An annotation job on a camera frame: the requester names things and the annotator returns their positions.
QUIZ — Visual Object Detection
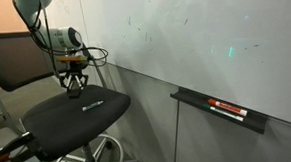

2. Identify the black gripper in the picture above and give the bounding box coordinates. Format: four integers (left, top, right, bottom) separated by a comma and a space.
57, 59, 91, 94

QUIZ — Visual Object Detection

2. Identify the black whiteboard eraser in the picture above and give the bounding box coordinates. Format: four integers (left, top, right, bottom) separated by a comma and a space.
67, 88, 84, 100

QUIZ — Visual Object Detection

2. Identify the red whiteboard marker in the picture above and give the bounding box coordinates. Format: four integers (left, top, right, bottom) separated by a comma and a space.
206, 96, 249, 120

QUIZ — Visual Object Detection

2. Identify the green Expo marker uncapped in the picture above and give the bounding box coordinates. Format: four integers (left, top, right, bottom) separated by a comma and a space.
80, 99, 105, 112

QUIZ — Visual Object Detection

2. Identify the black mesh office chair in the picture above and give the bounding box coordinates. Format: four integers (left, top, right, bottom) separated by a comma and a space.
0, 26, 142, 162

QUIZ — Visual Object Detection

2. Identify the black marker tray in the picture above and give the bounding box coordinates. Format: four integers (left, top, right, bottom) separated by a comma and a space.
169, 82, 269, 140

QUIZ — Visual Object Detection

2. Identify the yellowish wrist camera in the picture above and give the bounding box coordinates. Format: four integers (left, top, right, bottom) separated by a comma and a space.
54, 53, 89, 64

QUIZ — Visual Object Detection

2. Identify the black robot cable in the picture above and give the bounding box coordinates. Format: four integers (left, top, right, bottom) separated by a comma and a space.
25, 0, 110, 81

